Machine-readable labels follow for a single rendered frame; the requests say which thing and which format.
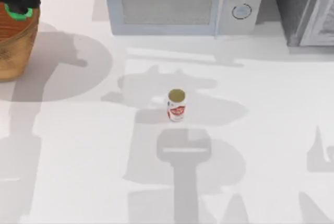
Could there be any brown woven basket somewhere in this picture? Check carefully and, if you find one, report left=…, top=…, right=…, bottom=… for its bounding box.
left=0, top=1, right=40, bottom=80

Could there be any pale blue microwave door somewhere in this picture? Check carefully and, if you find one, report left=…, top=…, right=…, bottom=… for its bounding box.
left=103, top=0, right=225, bottom=37

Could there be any red and white can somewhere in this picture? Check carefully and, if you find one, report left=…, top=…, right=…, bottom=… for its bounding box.
left=166, top=89, right=187, bottom=123

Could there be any round microwave knob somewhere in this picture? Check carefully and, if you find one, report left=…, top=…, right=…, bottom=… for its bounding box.
left=231, top=3, right=253, bottom=21

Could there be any grey cabinet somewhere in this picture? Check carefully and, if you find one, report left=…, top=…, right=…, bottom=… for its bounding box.
left=269, top=0, right=334, bottom=48

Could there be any pale microwave door handle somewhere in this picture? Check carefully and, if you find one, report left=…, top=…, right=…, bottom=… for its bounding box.
left=214, top=0, right=226, bottom=40

